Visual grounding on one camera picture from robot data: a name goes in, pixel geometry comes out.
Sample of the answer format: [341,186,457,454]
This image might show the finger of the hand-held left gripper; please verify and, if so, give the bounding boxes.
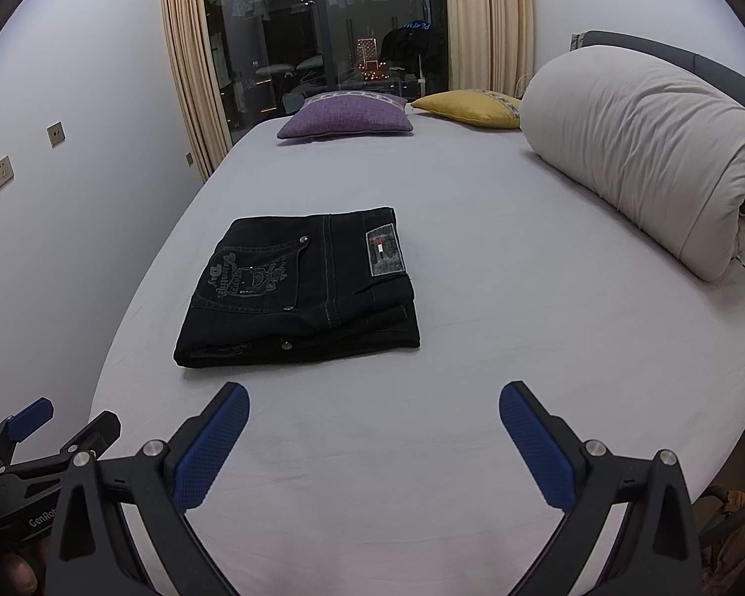
[56,410,122,466]
[3,396,56,445]

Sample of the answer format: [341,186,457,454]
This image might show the bed with white sheet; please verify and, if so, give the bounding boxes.
[87,108,745,596]

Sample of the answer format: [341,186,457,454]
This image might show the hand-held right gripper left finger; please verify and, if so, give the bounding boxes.
[48,381,252,596]

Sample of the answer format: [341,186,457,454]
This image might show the brown bag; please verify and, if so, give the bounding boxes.
[698,484,745,596]

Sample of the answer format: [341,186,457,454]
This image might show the beige curtain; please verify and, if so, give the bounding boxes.
[157,0,235,181]
[442,0,536,97]

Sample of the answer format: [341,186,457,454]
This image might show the dark glass window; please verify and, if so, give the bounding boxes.
[202,0,451,147]

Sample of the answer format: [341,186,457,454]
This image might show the purple pillow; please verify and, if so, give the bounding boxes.
[276,92,416,141]

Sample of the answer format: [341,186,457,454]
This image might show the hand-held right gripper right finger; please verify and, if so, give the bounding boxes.
[498,380,704,596]

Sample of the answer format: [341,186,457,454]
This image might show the black pants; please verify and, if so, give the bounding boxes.
[172,205,423,370]

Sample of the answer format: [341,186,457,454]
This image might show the rolled beige duvet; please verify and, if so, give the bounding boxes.
[518,46,745,283]

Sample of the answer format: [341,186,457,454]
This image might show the yellow pillow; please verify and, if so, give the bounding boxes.
[410,88,525,131]

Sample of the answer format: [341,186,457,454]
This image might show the person's left hand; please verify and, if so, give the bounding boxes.
[0,534,60,596]

